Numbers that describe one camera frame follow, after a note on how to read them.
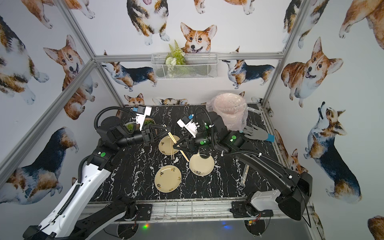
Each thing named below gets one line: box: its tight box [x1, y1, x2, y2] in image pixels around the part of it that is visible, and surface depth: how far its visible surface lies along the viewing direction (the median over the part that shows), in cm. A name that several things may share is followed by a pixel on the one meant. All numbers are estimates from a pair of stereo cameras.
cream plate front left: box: [154, 165, 182, 193], surface depth 86 cm
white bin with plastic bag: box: [206, 92, 249, 131], surface depth 94 cm
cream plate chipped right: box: [189, 154, 215, 177], surface depth 90 cm
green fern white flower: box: [165, 39, 187, 65], surface depth 85 cm
